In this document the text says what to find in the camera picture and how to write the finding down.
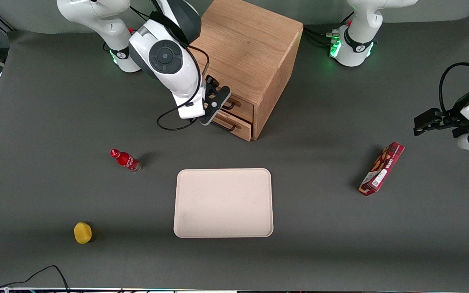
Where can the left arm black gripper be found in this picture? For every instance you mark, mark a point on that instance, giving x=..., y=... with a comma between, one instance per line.
x=453, y=116

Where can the light wooden drawer cabinet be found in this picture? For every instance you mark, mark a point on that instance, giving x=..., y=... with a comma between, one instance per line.
x=250, y=40

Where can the small red soda bottle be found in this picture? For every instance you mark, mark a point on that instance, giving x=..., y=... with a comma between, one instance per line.
x=126, y=160

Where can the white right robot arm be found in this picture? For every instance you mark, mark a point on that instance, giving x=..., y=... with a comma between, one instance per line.
x=177, y=83

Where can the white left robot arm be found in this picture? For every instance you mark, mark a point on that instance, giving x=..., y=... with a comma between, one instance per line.
x=360, y=24

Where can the red snack box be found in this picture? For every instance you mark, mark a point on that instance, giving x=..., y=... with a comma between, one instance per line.
x=381, y=169

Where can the wooden cabinet drawer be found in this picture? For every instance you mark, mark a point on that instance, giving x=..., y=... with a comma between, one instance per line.
x=244, y=130
x=246, y=110

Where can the yellow lemon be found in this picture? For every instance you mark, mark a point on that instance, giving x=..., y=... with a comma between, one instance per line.
x=82, y=232

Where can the beige plastic tray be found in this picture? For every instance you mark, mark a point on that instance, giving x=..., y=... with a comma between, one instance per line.
x=223, y=203

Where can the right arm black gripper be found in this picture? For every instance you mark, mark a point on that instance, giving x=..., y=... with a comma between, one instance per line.
x=213, y=81

